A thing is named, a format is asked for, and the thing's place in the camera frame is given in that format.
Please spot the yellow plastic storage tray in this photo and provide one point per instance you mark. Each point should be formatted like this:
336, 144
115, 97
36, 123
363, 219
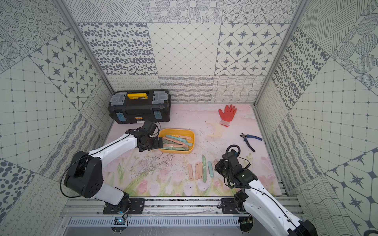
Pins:
177, 141

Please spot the teal folding fruit knife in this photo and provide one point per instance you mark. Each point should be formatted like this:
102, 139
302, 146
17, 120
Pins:
210, 169

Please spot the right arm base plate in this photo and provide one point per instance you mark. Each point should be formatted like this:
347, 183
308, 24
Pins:
228, 206

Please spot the aluminium front rail frame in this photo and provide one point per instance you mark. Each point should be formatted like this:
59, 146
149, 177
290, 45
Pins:
186, 215

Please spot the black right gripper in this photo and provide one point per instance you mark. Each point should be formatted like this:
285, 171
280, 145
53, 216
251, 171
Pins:
219, 166

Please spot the green folding fruit knife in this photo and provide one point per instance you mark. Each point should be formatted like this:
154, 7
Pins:
204, 169

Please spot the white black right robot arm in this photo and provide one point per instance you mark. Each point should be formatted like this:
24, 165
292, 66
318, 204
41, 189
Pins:
254, 199

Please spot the red work glove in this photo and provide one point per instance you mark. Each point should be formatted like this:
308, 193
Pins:
227, 115

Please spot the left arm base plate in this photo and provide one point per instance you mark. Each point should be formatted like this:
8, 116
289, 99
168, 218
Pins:
128, 206

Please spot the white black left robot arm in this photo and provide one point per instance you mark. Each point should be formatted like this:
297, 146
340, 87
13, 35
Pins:
84, 175

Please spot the black Deli toolbox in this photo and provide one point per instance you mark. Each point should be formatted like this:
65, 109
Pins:
138, 106

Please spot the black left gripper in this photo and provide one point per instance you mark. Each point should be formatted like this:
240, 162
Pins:
155, 143

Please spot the pink folding fruit knife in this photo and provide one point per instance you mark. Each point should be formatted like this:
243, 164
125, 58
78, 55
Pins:
190, 172

